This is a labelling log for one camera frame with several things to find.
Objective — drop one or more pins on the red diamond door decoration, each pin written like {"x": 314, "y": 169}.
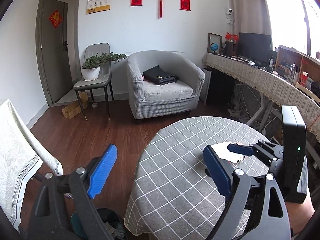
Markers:
{"x": 55, "y": 18}

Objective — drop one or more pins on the beige curtain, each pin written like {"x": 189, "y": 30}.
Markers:
{"x": 250, "y": 7}

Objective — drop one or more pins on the grey cloth under desk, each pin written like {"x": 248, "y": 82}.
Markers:
{"x": 243, "y": 105}

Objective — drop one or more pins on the round table with checked cloth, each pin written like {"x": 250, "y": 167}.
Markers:
{"x": 175, "y": 167}

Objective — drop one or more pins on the wooden picture frame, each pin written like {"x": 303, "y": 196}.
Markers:
{"x": 210, "y": 42}

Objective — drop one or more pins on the white computer mouse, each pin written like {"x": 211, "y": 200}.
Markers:
{"x": 251, "y": 63}

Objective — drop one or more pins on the wooden desk shelf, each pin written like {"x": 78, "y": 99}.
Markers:
{"x": 282, "y": 55}

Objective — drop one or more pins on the person's right forearm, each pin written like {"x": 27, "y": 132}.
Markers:
{"x": 300, "y": 217}

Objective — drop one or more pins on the clear bottle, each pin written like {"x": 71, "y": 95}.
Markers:
{"x": 292, "y": 73}

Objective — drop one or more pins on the black trash bin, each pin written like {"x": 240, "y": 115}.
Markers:
{"x": 110, "y": 217}

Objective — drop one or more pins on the white security camera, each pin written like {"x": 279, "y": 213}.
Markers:
{"x": 229, "y": 12}

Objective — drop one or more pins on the side desk with fringed cloth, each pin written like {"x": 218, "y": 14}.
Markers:
{"x": 270, "y": 85}

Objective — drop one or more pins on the small white squeeze bottle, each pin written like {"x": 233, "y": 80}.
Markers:
{"x": 271, "y": 61}

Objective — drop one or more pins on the potted plant in white pot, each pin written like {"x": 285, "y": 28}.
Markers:
{"x": 90, "y": 73}

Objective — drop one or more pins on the small blue globe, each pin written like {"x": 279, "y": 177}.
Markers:
{"x": 214, "y": 47}

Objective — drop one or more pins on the black cabinet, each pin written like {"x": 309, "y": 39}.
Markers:
{"x": 217, "y": 87}

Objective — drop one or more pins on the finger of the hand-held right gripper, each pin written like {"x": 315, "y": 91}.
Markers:
{"x": 240, "y": 149}

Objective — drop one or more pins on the grey-green door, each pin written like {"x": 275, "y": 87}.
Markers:
{"x": 53, "y": 62}

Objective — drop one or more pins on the white patterned tablecloth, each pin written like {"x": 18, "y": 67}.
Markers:
{"x": 15, "y": 155}

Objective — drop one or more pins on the brown wooden box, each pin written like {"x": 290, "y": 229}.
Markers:
{"x": 230, "y": 48}

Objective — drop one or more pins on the grey dining chair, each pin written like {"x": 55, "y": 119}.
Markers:
{"x": 98, "y": 50}

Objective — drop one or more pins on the white desk frame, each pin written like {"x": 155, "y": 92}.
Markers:
{"x": 261, "y": 110}

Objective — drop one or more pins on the black handbag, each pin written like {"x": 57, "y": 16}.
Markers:
{"x": 158, "y": 75}

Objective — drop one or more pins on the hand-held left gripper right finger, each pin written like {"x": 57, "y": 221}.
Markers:
{"x": 216, "y": 171}

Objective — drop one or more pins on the cardboard box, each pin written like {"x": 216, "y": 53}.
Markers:
{"x": 72, "y": 111}

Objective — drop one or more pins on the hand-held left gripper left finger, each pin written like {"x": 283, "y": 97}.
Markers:
{"x": 102, "y": 172}

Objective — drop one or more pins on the small red flags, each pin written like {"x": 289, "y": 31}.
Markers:
{"x": 231, "y": 36}

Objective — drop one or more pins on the black monitor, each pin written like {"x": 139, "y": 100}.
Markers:
{"x": 253, "y": 45}

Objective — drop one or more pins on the grey armchair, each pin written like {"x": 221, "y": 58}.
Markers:
{"x": 150, "y": 102}

